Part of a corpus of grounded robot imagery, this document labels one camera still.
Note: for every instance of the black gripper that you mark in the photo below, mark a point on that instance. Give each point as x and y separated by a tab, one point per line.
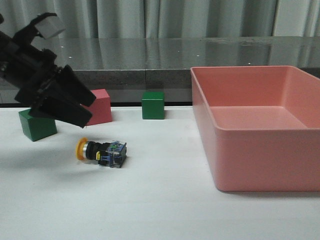
51	91

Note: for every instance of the yellow push button switch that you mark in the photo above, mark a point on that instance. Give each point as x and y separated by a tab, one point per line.
111	154

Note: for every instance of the left green wooden cube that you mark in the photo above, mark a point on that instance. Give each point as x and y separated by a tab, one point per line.
36	128

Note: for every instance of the green wooden cube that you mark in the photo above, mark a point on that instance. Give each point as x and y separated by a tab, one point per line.
36	128
153	105

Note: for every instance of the pink wooden cube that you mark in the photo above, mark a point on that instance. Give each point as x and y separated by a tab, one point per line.
100	108

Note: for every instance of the grey curtain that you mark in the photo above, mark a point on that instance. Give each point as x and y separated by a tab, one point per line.
125	19

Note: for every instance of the right green wooden cube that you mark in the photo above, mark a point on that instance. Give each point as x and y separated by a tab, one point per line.
153	105

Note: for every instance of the pink plastic bin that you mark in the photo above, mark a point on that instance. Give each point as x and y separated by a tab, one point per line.
259	126

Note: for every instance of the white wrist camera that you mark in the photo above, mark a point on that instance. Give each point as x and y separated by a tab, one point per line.
50	27

